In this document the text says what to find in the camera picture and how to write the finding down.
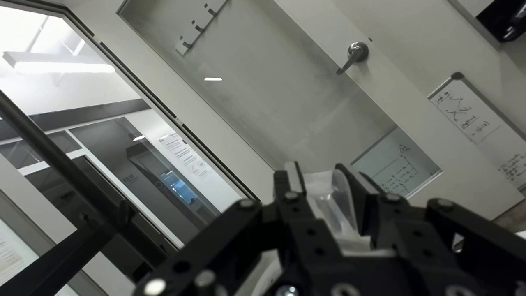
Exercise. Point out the black stand pole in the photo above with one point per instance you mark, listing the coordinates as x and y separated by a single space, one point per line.
54 157

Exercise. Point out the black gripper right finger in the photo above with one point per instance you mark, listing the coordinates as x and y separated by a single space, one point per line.
395 218

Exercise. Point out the white notched door bracket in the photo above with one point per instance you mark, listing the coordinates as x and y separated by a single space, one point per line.
197 26

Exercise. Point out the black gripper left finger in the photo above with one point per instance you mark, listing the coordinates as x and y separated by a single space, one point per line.
290 218

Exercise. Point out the white door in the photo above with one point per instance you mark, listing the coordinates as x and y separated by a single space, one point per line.
273 82

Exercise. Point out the door window panel with writing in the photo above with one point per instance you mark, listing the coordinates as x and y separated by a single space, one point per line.
395 164

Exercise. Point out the wall whiteboard with drawings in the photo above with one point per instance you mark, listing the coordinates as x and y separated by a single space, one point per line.
477 120

